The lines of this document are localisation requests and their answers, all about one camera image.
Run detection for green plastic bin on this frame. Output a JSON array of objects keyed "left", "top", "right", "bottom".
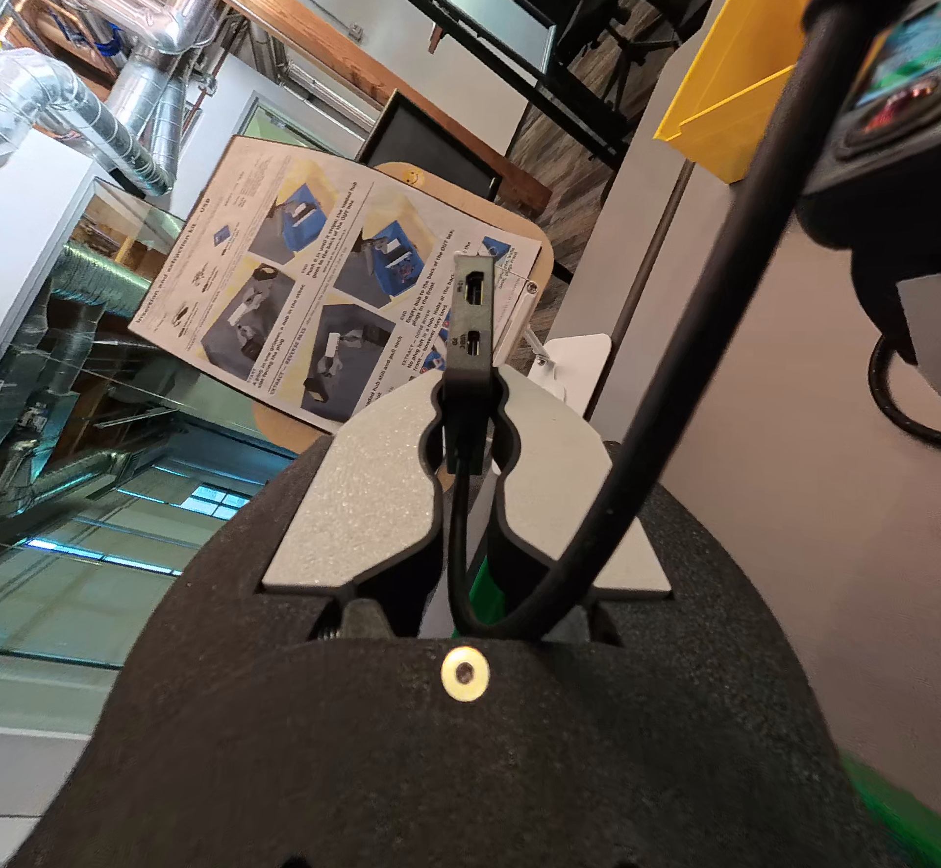
[{"left": 842, "top": 754, "right": 941, "bottom": 868}]

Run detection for braided hdmi cable green plugs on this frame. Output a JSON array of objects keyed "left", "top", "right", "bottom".
[{"left": 867, "top": 335, "right": 941, "bottom": 447}]

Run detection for printed instruction sheet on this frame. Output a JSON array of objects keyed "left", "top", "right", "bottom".
[{"left": 128, "top": 135, "right": 539, "bottom": 424}]

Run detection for yellow plastic bin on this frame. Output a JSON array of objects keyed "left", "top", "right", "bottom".
[{"left": 653, "top": 0, "right": 836, "bottom": 187}]

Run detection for white stand base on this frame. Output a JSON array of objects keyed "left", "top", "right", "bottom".
[{"left": 527, "top": 331, "right": 617, "bottom": 422}]

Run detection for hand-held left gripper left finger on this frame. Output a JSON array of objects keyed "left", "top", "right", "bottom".
[{"left": 261, "top": 376, "right": 444, "bottom": 597}]

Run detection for silver ventilation duct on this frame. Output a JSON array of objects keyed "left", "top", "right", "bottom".
[
  {"left": 0, "top": 46, "right": 195, "bottom": 196},
  {"left": 49, "top": 0, "right": 224, "bottom": 58}
]

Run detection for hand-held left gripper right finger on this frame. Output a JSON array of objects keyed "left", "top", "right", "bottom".
[{"left": 493, "top": 369, "right": 673, "bottom": 599}]

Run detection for black square hub lead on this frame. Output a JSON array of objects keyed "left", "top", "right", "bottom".
[{"left": 447, "top": 0, "right": 941, "bottom": 643}]

